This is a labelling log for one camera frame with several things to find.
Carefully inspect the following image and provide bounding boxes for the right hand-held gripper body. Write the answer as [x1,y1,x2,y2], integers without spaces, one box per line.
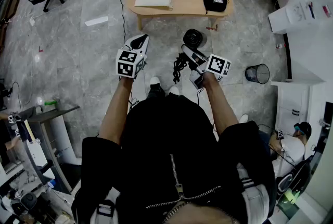
[189,53,232,90]

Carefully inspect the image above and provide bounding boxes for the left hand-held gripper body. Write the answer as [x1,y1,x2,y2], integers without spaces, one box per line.
[116,45,147,80]

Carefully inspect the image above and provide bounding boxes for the black hair dryer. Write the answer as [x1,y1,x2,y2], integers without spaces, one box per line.
[172,28,208,85]

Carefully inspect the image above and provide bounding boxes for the person's left forearm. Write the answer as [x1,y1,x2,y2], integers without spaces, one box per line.
[98,77,135,145]

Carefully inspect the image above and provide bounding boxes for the person's right forearm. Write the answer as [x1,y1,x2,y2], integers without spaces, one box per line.
[201,71,239,136]

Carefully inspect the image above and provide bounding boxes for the black mesh waste bin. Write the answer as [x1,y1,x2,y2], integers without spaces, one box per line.
[245,63,271,85]

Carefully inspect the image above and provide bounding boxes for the person's black trousers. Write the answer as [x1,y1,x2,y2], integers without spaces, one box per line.
[147,83,167,100]

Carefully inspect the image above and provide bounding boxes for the person's black jacket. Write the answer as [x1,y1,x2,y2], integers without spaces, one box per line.
[71,94,276,224]

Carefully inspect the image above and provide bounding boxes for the white side table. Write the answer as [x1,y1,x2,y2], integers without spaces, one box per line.
[267,0,333,35]

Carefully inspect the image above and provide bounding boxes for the white cabinet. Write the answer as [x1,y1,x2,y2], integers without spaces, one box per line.
[270,81,327,140]

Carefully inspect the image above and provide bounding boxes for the dark grey desk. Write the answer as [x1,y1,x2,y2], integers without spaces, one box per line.
[25,105,80,192]

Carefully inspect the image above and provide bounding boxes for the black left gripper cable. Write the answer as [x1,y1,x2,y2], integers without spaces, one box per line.
[129,92,140,111]

